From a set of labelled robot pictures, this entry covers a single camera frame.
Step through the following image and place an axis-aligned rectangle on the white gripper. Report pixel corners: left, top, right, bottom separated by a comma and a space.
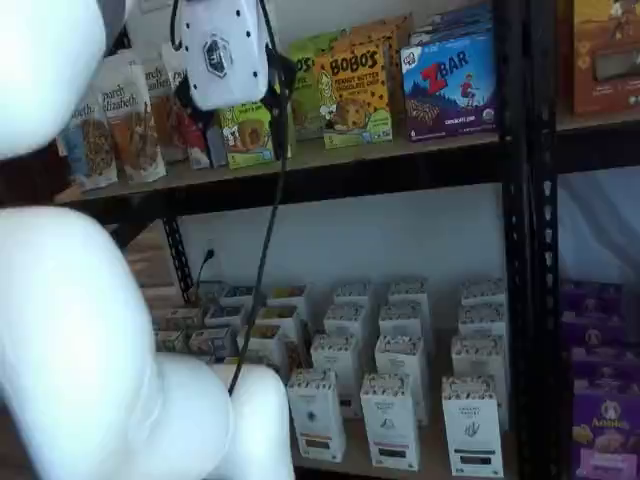
173, 0, 281, 121

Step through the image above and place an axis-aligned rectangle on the green Bobo's apple pie box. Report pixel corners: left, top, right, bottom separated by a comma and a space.
287, 32, 341, 142
217, 102, 280, 170

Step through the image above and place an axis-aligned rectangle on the yellow Bobo's peanut butter box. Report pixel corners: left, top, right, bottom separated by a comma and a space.
349, 13, 414, 126
313, 42, 395, 150

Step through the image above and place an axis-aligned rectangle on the brown particle board shelf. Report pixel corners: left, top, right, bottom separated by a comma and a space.
139, 284, 516, 476
557, 107, 640, 134
54, 132, 501, 204

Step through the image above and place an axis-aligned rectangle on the green apple cinnamon cereal box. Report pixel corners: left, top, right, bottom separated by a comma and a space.
163, 306, 205, 331
153, 328, 190, 354
192, 280, 226, 304

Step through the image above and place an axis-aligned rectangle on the blue flax plus cereal box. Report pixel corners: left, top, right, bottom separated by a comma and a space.
203, 303, 250, 329
219, 284, 256, 307
188, 325, 237, 360

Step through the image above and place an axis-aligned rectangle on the purely elizabeth yellow cereal box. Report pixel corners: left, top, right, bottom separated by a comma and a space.
258, 304, 301, 329
267, 283, 308, 309

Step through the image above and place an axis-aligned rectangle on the blue Z Bar box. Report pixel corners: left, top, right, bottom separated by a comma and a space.
409, 3, 494, 51
399, 32, 500, 144

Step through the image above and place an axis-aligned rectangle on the white food box right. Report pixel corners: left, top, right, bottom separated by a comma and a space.
248, 322, 307, 369

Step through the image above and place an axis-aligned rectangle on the white tea box pink strip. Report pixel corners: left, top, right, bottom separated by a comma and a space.
374, 333, 427, 382
378, 302, 431, 340
387, 279, 431, 307
359, 372, 422, 471

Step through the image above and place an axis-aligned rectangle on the white tea box green strip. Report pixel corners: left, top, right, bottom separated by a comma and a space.
458, 302, 507, 340
441, 375, 504, 477
451, 334, 506, 382
460, 278, 507, 306

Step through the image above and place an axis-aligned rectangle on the orange brown snack box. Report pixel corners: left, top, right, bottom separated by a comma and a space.
572, 0, 640, 117

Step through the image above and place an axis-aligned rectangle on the purple Annie's box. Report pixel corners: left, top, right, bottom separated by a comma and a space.
559, 280, 626, 316
571, 388, 640, 480
569, 344, 640, 396
562, 309, 636, 351

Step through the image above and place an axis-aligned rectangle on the granola bag red label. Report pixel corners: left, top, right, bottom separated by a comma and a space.
162, 44, 210, 170

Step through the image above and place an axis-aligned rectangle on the granola bag orange label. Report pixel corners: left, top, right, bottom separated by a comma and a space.
141, 55, 177, 164
97, 52, 168, 185

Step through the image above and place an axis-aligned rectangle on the granola bag blue label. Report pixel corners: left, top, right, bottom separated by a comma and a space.
57, 97, 120, 192

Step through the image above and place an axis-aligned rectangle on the black metal shelving rack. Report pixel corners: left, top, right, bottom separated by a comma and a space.
529, 0, 640, 480
0, 0, 534, 480

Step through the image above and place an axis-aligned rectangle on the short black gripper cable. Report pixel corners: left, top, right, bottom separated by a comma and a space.
168, 0, 183, 52

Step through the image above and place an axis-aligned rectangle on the long black camera cable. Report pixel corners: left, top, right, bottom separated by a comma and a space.
227, 0, 297, 396

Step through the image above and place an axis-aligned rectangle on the black plug with cord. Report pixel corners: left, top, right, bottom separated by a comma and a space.
191, 247, 217, 307

